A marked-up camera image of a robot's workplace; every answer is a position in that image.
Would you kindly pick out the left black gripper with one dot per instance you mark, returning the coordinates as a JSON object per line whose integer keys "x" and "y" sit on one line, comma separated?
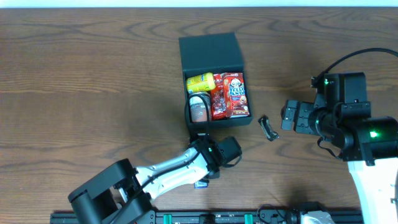
{"x": 199, "y": 137}

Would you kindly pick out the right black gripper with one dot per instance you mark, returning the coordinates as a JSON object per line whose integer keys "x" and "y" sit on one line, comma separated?
{"x": 298, "y": 116}

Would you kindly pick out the black clip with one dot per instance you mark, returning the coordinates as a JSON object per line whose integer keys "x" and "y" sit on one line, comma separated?
{"x": 271, "y": 135}

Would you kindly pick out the small blue packet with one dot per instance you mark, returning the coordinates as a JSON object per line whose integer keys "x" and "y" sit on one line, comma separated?
{"x": 201, "y": 184}

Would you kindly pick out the red candy bag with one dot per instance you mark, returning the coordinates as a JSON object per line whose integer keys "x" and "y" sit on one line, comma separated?
{"x": 218, "y": 105}

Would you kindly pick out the red Hello Panda box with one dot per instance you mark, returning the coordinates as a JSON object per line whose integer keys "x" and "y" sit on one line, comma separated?
{"x": 235, "y": 95}

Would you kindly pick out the red Pringles can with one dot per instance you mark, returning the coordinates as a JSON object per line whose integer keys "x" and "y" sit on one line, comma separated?
{"x": 200, "y": 107}

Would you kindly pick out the yellow small can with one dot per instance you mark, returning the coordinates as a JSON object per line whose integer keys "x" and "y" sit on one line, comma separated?
{"x": 203, "y": 82}

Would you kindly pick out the dark green box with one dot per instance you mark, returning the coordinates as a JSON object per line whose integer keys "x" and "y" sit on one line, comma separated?
{"x": 215, "y": 53}

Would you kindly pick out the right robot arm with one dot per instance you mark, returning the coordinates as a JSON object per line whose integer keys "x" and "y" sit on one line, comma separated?
{"x": 341, "y": 115}

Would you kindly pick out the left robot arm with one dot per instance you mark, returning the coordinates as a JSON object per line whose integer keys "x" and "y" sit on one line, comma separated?
{"x": 123, "y": 194}

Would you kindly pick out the black mounting rail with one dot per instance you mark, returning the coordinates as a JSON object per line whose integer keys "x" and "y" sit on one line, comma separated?
{"x": 269, "y": 216}

